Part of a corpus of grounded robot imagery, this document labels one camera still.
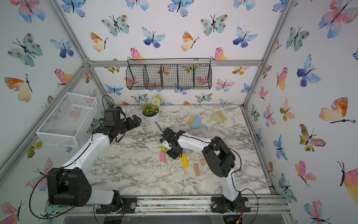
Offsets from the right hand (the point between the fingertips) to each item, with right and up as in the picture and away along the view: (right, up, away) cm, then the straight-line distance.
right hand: (175, 152), depth 91 cm
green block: (-8, +1, +5) cm, 9 cm away
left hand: (-23, +21, -5) cm, 31 cm away
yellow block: (+7, -5, -1) cm, 9 cm away
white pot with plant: (-17, +26, +5) cm, 31 cm away
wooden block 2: (+18, -6, -2) cm, 19 cm away
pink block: (-8, -3, +1) cm, 9 cm away
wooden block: (+14, -9, -5) cm, 17 cm away
